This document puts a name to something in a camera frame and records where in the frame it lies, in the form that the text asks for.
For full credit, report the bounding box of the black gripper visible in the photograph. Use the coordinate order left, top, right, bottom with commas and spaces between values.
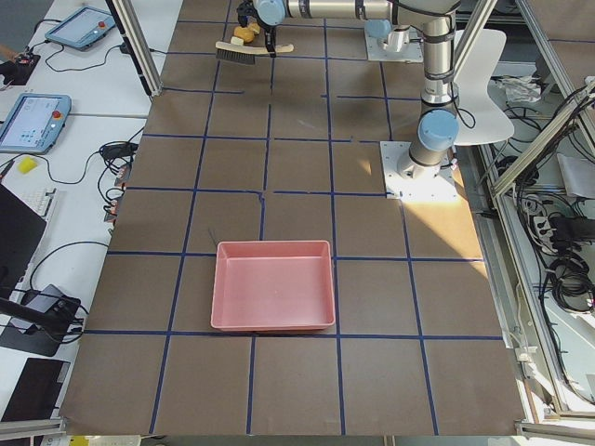
236, 0, 277, 58

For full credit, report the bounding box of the brown potato shaped trash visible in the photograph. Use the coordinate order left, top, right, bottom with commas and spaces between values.
233, 26, 255, 44

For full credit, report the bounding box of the pale green trash chunk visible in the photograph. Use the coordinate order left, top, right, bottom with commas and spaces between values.
231, 36, 245, 46

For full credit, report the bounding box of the white hand brush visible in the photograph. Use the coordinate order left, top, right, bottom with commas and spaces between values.
215, 41, 295, 65

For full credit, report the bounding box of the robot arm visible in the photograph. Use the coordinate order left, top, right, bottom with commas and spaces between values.
236, 0, 459, 180

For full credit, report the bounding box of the pink plastic bin left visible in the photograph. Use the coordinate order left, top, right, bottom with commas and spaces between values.
210, 241, 336, 332

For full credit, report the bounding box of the upper blue teach pendant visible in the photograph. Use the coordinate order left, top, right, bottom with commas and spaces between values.
45, 6, 115, 51

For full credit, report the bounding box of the blue teach pendant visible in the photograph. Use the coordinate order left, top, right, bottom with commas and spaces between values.
45, 6, 115, 51
1, 93, 72, 155

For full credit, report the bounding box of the white chair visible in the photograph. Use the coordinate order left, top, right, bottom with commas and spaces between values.
455, 29, 514, 146

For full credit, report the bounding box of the lower blue teach pendant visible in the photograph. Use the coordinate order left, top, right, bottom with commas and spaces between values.
1, 93, 72, 155

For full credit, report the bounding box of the yellow sponge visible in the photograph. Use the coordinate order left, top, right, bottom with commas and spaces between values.
18, 157, 38, 175

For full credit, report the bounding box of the white keyboard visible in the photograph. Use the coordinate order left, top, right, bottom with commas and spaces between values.
21, 188, 59, 220

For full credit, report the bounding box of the black laptop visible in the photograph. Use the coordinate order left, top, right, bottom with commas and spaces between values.
0, 185, 46, 299

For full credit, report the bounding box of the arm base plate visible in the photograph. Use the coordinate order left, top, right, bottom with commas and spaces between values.
380, 141, 458, 203
364, 20, 423, 63

